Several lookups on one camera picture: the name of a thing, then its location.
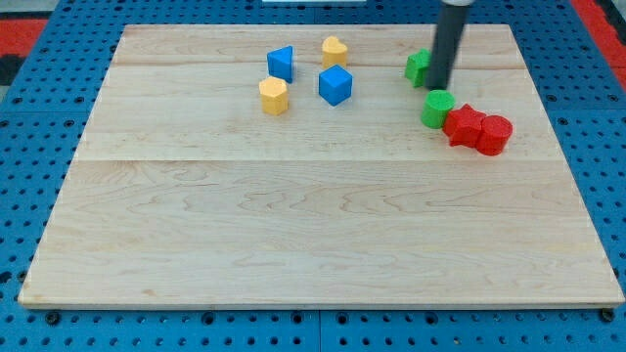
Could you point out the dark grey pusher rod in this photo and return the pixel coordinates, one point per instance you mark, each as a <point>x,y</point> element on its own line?
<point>449,30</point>

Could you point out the blue cube block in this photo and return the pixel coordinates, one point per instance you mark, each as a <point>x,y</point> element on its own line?
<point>335,85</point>

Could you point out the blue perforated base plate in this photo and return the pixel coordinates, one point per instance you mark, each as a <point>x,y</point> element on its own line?
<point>47,106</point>

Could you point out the yellow heart block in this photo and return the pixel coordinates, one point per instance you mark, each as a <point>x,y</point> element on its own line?
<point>334,52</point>

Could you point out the green cylinder block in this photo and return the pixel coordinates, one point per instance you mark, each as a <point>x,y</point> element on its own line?
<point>437,105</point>

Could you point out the light wooden board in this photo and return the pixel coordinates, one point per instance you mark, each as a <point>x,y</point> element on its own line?
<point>183,194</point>

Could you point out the red cylinder block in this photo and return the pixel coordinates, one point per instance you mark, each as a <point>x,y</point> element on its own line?
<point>495,132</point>

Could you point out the green star block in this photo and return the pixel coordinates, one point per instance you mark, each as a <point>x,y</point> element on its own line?
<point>417,66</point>

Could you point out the blue triangle block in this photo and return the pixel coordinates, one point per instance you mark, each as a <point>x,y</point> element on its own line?
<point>280,63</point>

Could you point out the red star block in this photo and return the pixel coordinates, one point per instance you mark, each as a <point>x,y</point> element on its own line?
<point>463,126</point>

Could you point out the yellow hexagon block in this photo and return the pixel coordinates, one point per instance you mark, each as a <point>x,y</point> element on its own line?
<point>274,95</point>

